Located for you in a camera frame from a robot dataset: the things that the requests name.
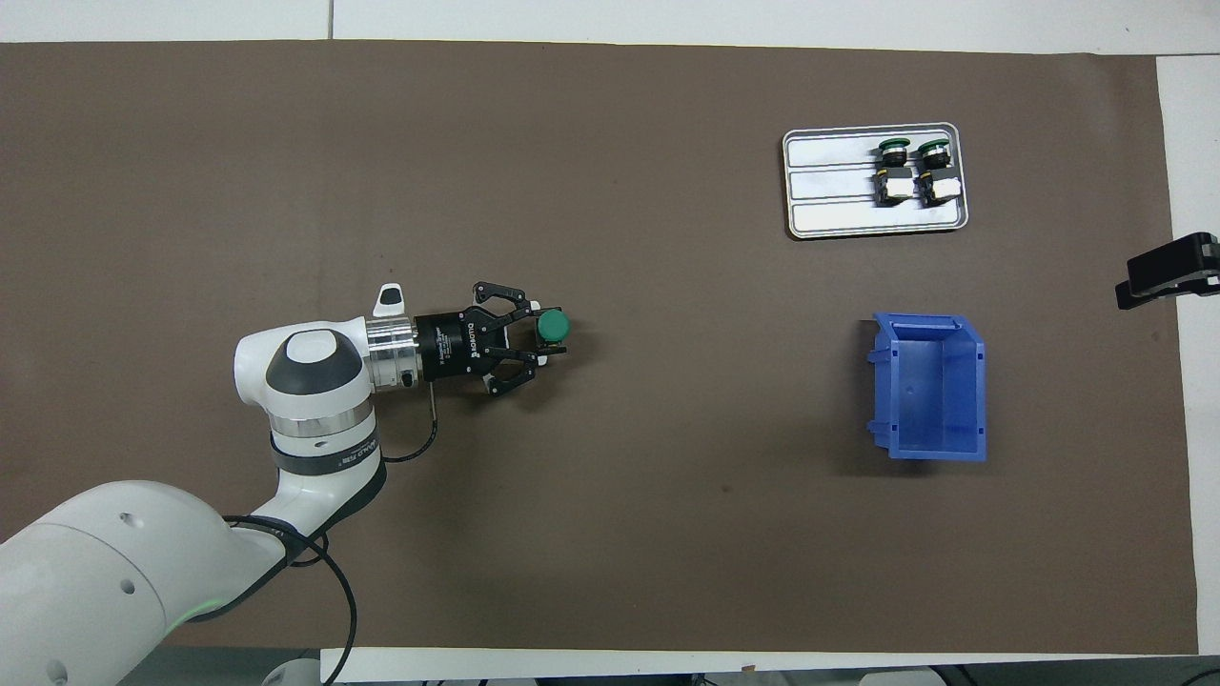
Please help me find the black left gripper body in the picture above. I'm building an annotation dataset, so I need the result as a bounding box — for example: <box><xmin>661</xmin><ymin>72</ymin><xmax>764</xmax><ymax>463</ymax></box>
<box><xmin>417</xmin><ymin>311</ymin><xmax>497</xmax><ymax>384</ymax></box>

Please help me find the green push button switch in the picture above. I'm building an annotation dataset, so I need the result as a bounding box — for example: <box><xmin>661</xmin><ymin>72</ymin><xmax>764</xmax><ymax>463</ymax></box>
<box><xmin>529</xmin><ymin>307</ymin><xmax>573</xmax><ymax>368</ymax></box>
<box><xmin>874</xmin><ymin>138</ymin><xmax>918</xmax><ymax>207</ymax></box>
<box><xmin>915</xmin><ymin>138</ymin><xmax>962</xmax><ymax>205</ymax></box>

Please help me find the brown table mat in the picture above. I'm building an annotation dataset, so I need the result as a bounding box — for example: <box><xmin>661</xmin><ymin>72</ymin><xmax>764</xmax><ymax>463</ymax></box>
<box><xmin>0</xmin><ymin>40</ymin><xmax>1199</xmax><ymax>656</ymax></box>

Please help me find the blue plastic storage bin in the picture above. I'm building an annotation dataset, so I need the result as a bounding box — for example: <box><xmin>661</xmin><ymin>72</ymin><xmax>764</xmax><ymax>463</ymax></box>
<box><xmin>865</xmin><ymin>313</ymin><xmax>988</xmax><ymax>463</ymax></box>

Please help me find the silver metal tray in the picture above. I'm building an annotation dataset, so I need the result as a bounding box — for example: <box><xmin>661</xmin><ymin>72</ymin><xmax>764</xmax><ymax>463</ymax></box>
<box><xmin>782</xmin><ymin>122</ymin><xmax>970</xmax><ymax>241</ymax></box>

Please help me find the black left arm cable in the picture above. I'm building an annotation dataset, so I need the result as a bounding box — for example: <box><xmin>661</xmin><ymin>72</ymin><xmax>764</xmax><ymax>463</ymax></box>
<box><xmin>224</xmin><ymin>386</ymin><xmax>439</xmax><ymax>686</ymax></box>

